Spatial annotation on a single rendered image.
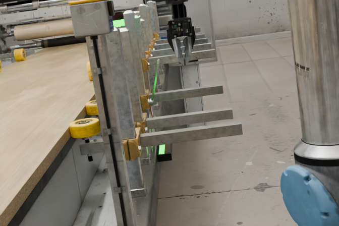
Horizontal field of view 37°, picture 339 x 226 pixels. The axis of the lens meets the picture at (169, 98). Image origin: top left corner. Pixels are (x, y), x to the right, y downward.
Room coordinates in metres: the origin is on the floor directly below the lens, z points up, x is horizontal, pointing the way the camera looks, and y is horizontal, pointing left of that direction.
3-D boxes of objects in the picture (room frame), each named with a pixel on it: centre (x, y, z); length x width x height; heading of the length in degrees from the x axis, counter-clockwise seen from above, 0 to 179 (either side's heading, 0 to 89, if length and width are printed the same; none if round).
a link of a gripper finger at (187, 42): (1.61, -0.08, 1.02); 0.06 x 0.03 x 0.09; 179
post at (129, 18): (1.79, 0.10, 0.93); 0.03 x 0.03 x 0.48; 88
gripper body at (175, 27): (1.61, -0.06, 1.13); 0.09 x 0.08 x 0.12; 179
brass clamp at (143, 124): (1.56, 0.11, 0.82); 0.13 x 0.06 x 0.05; 178
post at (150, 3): (3.28, 0.04, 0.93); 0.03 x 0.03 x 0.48; 88
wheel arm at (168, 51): (2.32, 0.03, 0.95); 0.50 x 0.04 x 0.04; 88
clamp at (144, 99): (1.81, 0.10, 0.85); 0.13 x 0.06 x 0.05; 178
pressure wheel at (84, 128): (1.33, 0.23, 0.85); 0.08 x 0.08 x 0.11
